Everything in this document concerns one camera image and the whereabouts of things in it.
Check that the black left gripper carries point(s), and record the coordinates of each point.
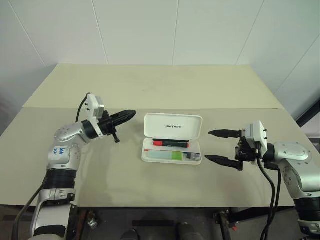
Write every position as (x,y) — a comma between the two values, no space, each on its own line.
(107,126)

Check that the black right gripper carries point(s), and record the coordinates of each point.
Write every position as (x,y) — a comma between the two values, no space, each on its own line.
(246,153)

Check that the small black and grey object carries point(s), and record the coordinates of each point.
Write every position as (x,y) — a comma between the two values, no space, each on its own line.
(192,156)

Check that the red and black marker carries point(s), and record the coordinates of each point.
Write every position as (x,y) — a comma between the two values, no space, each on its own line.
(170,143)

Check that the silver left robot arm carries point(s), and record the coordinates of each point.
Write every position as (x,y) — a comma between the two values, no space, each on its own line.
(65,147)

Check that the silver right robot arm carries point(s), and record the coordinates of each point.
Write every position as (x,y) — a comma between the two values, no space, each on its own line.
(292,155)

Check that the white hinged pencil case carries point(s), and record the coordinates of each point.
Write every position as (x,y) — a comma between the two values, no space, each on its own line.
(172,126)

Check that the rusty table clamp red knob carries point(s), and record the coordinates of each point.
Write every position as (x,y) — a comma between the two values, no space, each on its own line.
(225,218)

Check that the dark rounded shape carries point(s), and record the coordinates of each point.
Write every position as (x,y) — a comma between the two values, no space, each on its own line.
(130,235)

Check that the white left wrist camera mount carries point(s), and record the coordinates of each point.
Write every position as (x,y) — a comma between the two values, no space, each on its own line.
(93,107)

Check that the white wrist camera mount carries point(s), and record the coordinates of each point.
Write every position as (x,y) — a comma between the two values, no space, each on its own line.
(257,132)
(93,107)

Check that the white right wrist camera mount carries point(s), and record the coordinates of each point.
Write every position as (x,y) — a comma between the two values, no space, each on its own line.
(257,132)

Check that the black stand frame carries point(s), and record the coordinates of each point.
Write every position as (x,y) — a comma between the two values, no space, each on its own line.
(310,117)

